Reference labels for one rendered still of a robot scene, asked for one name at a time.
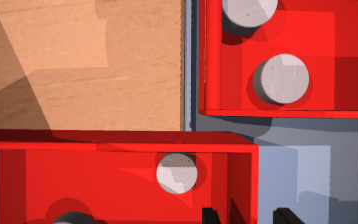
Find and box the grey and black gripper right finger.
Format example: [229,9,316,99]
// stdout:
[273,208,305,224]

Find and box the red open-front bin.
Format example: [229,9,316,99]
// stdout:
[0,129,259,224]
[199,0,358,119]

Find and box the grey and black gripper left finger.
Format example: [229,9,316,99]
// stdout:
[202,207,221,224]

